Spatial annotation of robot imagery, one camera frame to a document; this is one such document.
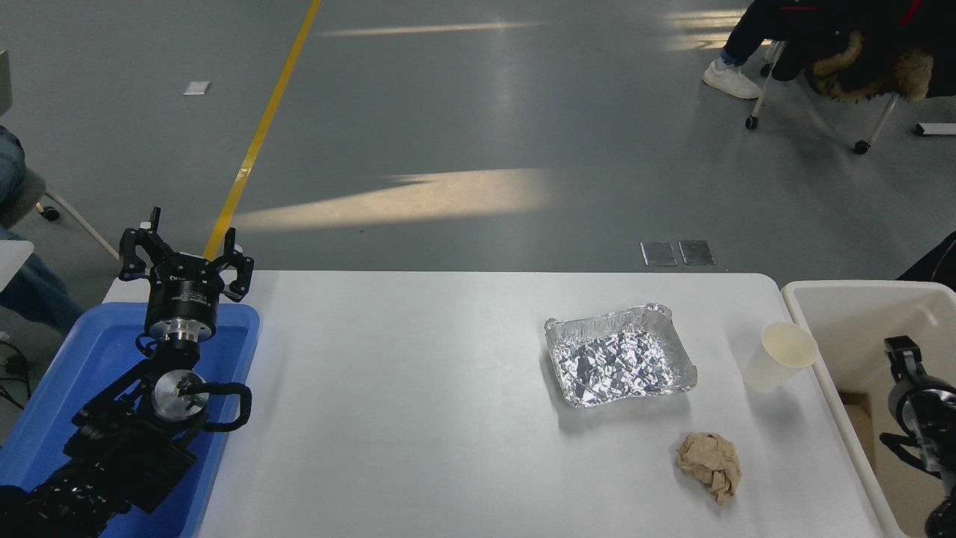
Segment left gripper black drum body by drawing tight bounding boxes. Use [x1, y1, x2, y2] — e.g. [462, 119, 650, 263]
[145, 254, 226, 325]

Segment white paper cup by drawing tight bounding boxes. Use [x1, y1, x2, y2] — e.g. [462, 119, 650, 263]
[744, 322, 820, 395]

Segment seated person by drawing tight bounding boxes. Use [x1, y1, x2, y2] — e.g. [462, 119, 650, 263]
[0, 126, 85, 334]

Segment blue plastic tray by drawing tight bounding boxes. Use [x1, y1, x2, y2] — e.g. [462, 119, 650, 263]
[0, 302, 261, 538]

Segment grey swivel chair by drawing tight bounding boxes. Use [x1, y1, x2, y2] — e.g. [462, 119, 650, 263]
[0, 168, 120, 262]

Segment small white side table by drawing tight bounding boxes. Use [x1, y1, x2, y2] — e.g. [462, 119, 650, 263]
[0, 241, 35, 292]

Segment crinkled foil tray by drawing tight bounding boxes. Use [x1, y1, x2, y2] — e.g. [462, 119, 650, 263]
[544, 303, 698, 409]

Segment crumpled tan paper ball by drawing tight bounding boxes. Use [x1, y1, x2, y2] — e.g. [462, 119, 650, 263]
[677, 432, 742, 506]

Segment walking person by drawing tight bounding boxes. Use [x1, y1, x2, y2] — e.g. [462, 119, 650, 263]
[702, 0, 789, 100]

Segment large pale plastic bin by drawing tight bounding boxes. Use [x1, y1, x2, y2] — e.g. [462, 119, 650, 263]
[781, 280, 956, 538]

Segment metal-legged chair on castors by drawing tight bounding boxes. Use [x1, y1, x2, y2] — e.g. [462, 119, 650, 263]
[745, 41, 899, 155]

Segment black jacket with fur trim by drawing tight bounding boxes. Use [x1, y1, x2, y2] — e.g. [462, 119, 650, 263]
[769, 0, 956, 104]

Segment black floor cable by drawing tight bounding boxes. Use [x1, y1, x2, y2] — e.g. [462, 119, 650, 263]
[0, 340, 32, 410]

